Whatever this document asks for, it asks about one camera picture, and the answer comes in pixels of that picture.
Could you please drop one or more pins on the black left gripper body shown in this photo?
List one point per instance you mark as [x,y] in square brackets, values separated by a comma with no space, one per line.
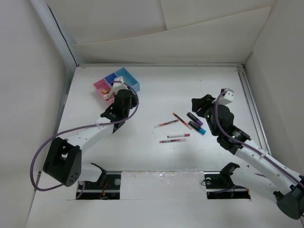
[133,104]

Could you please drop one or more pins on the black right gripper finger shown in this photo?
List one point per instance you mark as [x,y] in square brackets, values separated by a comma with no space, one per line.
[199,105]
[208,100]

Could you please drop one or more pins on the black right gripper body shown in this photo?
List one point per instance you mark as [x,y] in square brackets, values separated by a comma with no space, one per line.
[208,117]

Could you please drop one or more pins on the red pen dark barrel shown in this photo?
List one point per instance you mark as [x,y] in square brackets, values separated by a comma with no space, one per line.
[180,119]

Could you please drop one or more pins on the white pen pink cap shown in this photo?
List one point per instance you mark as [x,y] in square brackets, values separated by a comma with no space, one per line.
[178,135]

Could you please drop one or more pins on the red gel pen clear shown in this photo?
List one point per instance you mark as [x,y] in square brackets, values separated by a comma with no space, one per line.
[166,123]

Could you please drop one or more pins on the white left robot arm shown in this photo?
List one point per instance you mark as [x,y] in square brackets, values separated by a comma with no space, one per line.
[64,158]

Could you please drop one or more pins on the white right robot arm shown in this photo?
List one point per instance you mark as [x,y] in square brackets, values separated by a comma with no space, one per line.
[277,182]

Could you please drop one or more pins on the black purple highlighter marker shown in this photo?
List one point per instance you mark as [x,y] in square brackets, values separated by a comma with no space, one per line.
[195,119]

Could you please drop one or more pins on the pink drawer box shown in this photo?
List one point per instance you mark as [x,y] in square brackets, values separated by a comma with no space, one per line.
[99,86]

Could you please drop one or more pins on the light blue drawer box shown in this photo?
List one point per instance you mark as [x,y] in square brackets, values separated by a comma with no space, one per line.
[128,78]

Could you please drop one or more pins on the black blue highlighter marker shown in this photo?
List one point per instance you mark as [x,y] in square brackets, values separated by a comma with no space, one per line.
[197,128]

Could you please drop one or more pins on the dark blue drawer box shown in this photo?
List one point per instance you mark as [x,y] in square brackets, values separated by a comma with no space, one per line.
[110,78]

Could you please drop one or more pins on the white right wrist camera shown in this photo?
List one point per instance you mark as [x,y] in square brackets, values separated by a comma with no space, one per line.
[226,96]

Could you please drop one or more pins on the aluminium rail back edge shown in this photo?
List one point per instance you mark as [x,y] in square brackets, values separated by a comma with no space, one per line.
[235,65]

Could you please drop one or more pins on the aluminium rail edge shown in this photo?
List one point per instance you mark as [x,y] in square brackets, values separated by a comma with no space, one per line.
[235,65]
[260,132]

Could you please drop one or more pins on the aluminium rail right edge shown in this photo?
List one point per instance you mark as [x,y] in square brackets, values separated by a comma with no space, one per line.
[260,132]

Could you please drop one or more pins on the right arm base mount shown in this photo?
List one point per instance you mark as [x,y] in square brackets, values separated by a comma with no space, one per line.
[219,185]

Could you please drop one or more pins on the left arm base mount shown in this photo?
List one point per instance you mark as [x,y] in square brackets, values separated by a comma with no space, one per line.
[98,183]

